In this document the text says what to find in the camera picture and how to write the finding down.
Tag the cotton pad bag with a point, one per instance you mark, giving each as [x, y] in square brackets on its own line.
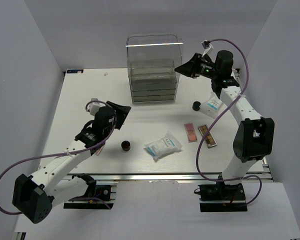
[211, 107]
[165, 146]

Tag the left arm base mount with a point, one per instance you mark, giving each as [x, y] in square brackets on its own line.
[102, 198]

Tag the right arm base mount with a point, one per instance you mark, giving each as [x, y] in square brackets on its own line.
[221, 198]

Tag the amber glass jar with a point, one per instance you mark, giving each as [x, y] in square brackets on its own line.
[126, 145]

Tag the brown eyeshadow palette long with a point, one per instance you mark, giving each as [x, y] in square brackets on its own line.
[209, 139]

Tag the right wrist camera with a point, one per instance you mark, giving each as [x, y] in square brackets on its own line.
[206, 44]

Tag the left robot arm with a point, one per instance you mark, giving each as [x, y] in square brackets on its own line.
[37, 194]

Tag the aluminium table rail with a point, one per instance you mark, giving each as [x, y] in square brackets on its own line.
[161, 177]

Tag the pink blush palette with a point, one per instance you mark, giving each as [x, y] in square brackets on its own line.
[190, 132]

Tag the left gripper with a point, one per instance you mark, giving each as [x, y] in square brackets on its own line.
[121, 113]

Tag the clear acrylic drawer organizer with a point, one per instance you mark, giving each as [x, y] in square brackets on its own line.
[151, 62]

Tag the black jar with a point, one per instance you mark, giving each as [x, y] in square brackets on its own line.
[196, 106]

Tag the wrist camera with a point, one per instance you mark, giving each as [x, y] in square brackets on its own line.
[93, 106]
[206, 44]

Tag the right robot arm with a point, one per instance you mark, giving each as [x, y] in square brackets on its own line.
[254, 137]

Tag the blue label sticker left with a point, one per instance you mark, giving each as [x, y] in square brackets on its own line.
[74, 71]

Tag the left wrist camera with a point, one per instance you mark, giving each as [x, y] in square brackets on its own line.
[93, 106]

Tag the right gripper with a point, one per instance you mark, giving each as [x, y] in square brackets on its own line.
[191, 67]

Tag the round-pan orange palette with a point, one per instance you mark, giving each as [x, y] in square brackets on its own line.
[99, 150]

